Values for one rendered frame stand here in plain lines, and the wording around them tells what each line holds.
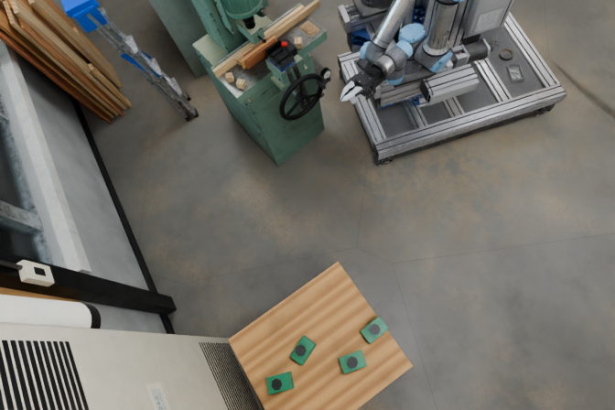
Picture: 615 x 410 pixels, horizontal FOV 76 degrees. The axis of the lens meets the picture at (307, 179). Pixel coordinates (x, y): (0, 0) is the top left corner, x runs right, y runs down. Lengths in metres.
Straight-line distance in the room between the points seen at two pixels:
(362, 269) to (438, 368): 0.68
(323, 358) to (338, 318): 0.18
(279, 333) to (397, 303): 0.83
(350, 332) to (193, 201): 1.49
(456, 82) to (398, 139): 0.57
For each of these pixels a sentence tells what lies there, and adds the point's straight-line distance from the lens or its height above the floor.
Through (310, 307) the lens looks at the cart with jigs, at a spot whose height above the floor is 0.53.
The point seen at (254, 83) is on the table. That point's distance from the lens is 2.08.
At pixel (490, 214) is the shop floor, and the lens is 2.76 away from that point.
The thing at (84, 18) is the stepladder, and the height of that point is 1.09.
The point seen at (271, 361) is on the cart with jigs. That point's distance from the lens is 2.02.
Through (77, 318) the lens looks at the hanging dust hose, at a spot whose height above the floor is 1.21.
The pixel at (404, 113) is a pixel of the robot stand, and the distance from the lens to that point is 2.73.
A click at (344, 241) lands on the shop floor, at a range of 2.59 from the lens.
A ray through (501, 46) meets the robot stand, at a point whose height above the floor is 0.21.
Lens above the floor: 2.51
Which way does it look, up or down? 66 degrees down
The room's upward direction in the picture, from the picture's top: 18 degrees counter-clockwise
